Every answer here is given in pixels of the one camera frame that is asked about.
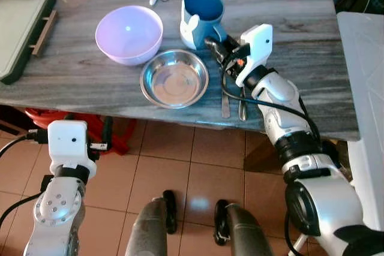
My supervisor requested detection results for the blue mug with white bunny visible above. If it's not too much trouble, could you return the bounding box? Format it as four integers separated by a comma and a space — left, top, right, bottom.
180, 0, 228, 51

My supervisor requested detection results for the red plastic stool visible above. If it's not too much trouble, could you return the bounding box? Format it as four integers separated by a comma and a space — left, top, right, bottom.
24, 107, 136, 155

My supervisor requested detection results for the stainless steel bowl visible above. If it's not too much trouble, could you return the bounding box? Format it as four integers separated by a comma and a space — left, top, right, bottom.
140, 49, 210, 110

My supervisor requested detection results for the steel spoon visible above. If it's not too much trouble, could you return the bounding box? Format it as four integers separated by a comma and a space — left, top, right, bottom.
238, 86, 247, 121

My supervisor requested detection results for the lavender plastic bowl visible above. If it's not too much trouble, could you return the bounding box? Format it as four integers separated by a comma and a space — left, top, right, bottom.
95, 5, 164, 67

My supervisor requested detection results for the black robot left foot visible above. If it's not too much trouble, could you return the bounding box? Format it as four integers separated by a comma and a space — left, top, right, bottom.
162, 190, 178, 234

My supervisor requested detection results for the black robot foot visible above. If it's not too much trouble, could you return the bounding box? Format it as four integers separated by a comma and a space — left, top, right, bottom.
214, 199, 231, 246
162, 190, 178, 234

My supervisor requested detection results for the grey robot left leg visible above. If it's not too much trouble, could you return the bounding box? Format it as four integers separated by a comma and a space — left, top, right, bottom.
123, 198, 169, 256

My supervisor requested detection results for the grey robot leg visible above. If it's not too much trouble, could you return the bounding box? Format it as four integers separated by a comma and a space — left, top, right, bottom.
225, 203, 274, 256
123, 198, 169, 256

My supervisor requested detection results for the black robot right foot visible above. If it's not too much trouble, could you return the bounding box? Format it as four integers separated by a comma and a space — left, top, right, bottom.
214, 199, 231, 246

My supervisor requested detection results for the grey robot right leg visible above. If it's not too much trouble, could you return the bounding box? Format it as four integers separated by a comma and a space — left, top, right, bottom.
225, 203, 274, 256

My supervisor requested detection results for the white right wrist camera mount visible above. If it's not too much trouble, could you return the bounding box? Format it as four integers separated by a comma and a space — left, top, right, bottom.
235, 24, 274, 88

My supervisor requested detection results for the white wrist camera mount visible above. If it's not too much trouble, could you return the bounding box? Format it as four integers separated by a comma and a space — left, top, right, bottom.
235, 24, 274, 88
47, 120, 98, 170

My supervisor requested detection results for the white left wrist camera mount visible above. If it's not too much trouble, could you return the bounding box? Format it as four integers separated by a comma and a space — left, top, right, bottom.
47, 120, 98, 170

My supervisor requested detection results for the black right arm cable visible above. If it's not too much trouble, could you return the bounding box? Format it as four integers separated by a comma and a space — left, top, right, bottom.
220, 58, 322, 149

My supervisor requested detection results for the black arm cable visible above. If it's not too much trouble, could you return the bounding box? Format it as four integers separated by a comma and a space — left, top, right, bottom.
0, 129, 49, 159
220, 58, 322, 149

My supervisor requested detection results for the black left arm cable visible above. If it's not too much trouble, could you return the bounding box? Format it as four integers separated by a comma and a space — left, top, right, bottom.
0, 129, 49, 159

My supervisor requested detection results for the green tray with wooden handle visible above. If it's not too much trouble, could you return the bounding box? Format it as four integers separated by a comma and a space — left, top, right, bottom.
0, 0, 58, 85

